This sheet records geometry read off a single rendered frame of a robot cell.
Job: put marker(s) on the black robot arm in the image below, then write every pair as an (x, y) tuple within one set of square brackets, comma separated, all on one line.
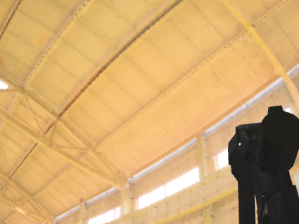
[(266, 153)]

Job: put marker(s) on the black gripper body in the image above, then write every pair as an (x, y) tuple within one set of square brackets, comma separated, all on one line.
[(274, 189)]

